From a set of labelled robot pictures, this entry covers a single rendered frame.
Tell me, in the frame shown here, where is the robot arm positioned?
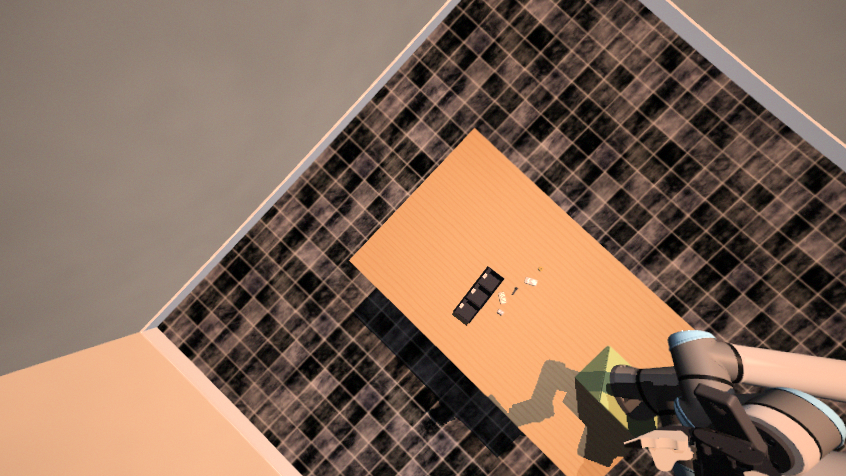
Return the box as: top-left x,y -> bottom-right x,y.
610,330 -> 846,476

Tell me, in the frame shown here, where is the black rack of bins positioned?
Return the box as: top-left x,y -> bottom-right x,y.
454,266 -> 504,323

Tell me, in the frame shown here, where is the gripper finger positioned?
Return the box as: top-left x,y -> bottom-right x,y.
624,425 -> 703,471
736,460 -> 782,476

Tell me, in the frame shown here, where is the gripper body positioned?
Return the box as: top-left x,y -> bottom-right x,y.
693,420 -> 795,476

